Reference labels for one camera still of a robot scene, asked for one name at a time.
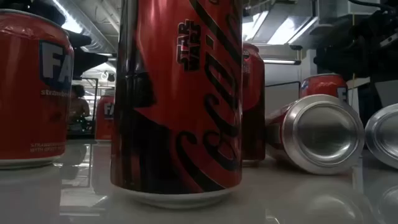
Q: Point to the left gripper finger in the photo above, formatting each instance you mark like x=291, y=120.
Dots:
x=87, y=60
x=79, y=40

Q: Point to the red Fanta strawberry can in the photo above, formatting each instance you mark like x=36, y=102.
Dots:
x=323, y=133
x=323, y=85
x=104, y=124
x=25, y=93

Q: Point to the white ceiling unit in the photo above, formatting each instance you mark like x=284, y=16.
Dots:
x=334, y=7

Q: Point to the person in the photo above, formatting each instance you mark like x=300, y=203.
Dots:
x=79, y=107

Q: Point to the fluorescent tube light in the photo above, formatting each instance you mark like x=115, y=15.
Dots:
x=281, y=62

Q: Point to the wooden tray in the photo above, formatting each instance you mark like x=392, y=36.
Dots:
x=281, y=84

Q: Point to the red black Coca-Cola can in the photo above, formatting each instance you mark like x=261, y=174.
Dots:
x=385, y=133
x=174, y=109

